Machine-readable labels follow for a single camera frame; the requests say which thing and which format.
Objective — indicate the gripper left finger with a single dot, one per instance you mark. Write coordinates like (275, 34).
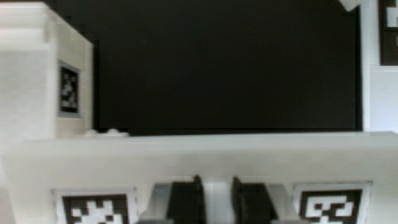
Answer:
(176, 203)

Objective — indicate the white base sheet with tags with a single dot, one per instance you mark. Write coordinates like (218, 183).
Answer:
(378, 75)

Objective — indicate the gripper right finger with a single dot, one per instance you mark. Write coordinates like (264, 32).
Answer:
(252, 207)

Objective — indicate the white cabinet body box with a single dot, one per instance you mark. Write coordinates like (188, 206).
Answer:
(44, 75)

